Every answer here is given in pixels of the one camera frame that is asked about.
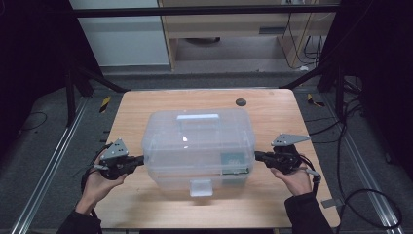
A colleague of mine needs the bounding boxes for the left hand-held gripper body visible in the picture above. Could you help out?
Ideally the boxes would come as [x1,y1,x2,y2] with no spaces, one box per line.
[96,137,137,181]

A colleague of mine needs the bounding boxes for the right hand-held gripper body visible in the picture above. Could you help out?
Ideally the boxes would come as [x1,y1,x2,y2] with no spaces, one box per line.
[266,133,312,176]

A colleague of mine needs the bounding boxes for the clear plastic sheet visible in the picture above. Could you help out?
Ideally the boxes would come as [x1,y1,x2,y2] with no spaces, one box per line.
[141,108,257,198]

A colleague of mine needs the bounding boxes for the person's right hand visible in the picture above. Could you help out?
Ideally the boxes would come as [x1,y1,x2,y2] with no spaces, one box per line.
[270,165,314,197]

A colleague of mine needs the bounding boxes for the person's left hand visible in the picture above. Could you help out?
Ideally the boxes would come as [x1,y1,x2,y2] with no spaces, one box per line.
[75,164,130,216]

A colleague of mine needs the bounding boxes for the teal carton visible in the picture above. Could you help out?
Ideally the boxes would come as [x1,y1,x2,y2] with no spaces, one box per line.
[220,152,250,176]

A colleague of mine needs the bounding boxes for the yellow and black floor tape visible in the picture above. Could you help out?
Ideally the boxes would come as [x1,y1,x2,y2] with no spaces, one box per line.
[306,93,326,108]
[98,96,112,114]

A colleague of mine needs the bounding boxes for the grey tape piece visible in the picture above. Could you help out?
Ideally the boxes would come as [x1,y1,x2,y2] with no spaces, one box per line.
[320,197,345,210]

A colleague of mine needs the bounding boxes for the black metal stand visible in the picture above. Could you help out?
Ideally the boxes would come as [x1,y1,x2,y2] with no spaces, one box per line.
[280,62,346,122]
[63,59,131,129]

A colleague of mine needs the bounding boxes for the white cabinet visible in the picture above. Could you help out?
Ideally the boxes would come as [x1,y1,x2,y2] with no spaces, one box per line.
[69,0,171,68]

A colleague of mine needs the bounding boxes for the wooden desk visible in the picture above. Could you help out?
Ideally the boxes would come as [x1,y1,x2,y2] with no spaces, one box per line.
[157,0,341,71]

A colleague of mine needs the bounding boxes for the black curtain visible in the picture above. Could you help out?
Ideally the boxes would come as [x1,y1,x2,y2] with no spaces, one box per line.
[319,0,413,181]
[0,0,102,159]

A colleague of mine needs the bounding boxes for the black horizontal bar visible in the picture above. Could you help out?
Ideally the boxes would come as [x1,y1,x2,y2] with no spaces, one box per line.
[69,4,341,19]

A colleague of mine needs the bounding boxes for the right hand-held gripper cable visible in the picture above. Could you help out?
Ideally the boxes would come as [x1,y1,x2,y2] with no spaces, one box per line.
[297,153,322,198]

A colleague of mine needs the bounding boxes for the hand-held gripper cable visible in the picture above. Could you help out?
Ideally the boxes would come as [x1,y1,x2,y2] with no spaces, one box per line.
[79,141,114,234]
[297,153,322,198]

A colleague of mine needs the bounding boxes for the left hand-held gripper cable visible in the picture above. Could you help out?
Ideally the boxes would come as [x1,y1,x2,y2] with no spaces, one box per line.
[79,141,114,234]

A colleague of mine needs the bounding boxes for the black floor cables bundle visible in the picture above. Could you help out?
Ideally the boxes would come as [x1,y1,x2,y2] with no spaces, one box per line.
[304,76,366,145]

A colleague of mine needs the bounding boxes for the aluminium floor rail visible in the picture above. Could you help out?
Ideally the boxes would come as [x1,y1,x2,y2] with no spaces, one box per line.
[9,97,90,234]
[323,93,406,234]

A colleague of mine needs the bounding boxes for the thin black floor cable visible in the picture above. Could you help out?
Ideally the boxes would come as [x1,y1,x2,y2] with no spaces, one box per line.
[19,111,49,133]

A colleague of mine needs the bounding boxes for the black cables under desk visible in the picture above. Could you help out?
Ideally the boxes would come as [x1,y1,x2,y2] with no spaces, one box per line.
[280,12,327,71]

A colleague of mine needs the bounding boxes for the looped black floor cable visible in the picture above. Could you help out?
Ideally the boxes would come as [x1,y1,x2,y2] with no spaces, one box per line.
[336,187,404,234]

